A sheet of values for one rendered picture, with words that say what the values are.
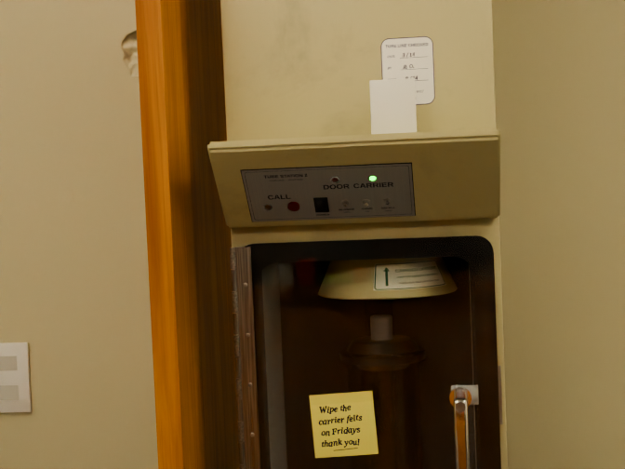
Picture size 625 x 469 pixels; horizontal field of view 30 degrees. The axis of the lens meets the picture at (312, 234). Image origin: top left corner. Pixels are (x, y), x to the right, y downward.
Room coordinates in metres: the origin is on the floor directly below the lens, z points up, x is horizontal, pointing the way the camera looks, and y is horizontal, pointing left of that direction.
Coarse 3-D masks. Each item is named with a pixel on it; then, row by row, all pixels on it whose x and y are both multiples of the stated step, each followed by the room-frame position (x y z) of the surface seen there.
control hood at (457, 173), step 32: (224, 160) 1.30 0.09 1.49; (256, 160) 1.30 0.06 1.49; (288, 160) 1.29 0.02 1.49; (320, 160) 1.29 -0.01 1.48; (352, 160) 1.29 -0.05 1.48; (384, 160) 1.28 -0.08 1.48; (416, 160) 1.28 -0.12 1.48; (448, 160) 1.28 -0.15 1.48; (480, 160) 1.28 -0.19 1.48; (224, 192) 1.33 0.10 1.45; (416, 192) 1.32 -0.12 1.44; (448, 192) 1.31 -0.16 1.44; (480, 192) 1.31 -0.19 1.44; (256, 224) 1.37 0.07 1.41; (288, 224) 1.37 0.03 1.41
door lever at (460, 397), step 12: (456, 396) 1.35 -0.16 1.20; (468, 396) 1.35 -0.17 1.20; (456, 408) 1.31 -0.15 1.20; (456, 420) 1.31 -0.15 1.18; (456, 432) 1.31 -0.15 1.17; (468, 432) 1.31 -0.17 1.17; (456, 444) 1.31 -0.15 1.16; (468, 444) 1.31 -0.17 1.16; (456, 456) 1.31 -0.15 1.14; (468, 456) 1.31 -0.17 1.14; (456, 468) 1.31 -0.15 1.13; (468, 468) 1.31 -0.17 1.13
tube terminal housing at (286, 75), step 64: (256, 0) 1.40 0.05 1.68; (320, 0) 1.39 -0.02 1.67; (384, 0) 1.38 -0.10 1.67; (448, 0) 1.37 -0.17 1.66; (256, 64) 1.40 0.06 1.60; (320, 64) 1.39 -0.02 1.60; (448, 64) 1.37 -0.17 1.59; (256, 128) 1.40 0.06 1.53; (320, 128) 1.39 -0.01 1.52; (448, 128) 1.37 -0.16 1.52
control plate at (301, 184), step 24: (264, 168) 1.30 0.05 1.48; (288, 168) 1.30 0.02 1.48; (312, 168) 1.30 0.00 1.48; (336, 168) 1.30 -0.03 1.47; (360, 168) 1.29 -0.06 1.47; (384, 168) 1.29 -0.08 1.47; (408, 168) 1.29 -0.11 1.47; (264, 192) 1.33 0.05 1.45; (288, 192) 1.33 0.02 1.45; (312, 192) 1.32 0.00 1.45; (336, 192) 1.32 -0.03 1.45; (360, 192) 1.32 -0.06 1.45; (384, 192) 1.32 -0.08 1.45; (408, 192) 1.32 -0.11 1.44; (264, 216) 1.36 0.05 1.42; (288, 216) 1.36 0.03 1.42; (312, 216) 1.35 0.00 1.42; (336, 216) 1.35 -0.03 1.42; (360, 216) 1.35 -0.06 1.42; (384, 216) 1.35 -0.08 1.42
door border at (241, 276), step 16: (240, 256) 1.39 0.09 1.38; (240, 272) 1.39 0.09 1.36; (240, 288) 1.39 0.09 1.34; (240, 304) 1.39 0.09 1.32; (240, 320) 1.39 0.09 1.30; (240, 336) 1.39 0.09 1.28; (240, 352) 1.39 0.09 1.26; (240, 368) 1.39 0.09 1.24; (256, 384) 1.39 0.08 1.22; (240, 400) 1.39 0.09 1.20; (256, 400) 1.39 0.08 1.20; (240, 416) 1.39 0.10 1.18; (256, 416) 1.39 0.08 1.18; (256, 432) 1.39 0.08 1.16; (240, 448) 1.39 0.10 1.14; (256, 448) 1.39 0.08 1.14; (256, 464) 1.39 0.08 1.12
